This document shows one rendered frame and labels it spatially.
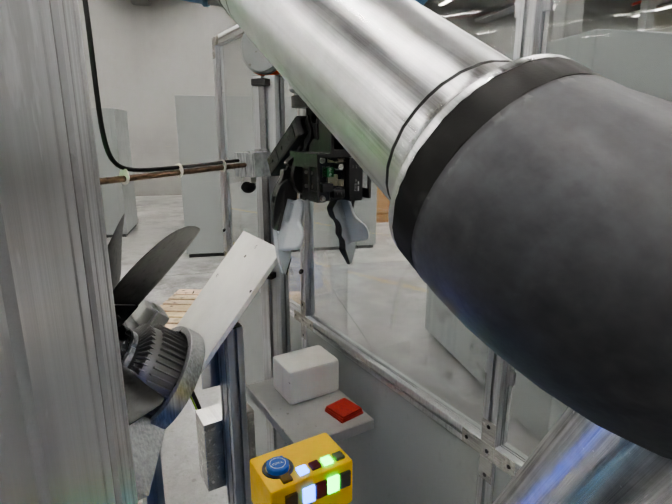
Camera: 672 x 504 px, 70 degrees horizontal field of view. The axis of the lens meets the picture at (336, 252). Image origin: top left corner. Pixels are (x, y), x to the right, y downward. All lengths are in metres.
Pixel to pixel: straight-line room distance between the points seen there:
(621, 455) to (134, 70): 13.18
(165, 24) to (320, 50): 13.12
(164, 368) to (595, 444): 0.98
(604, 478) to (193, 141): 6.27
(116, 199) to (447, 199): 8.09
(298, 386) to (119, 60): 12.30
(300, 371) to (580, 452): 1.17
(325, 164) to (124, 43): 12.91
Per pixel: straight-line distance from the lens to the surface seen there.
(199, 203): 6.50
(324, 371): 1.49
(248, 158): 1.45
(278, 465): 0.92
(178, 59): 13.22
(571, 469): 0.34
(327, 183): 0.54
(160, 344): 1.19
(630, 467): 0.32
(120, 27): 13.47
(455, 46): 0.21
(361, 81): 0.21
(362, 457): 1.64
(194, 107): 6.44
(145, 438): 1.18
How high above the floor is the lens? 1.64
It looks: 14 degrees down
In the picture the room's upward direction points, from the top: straight up
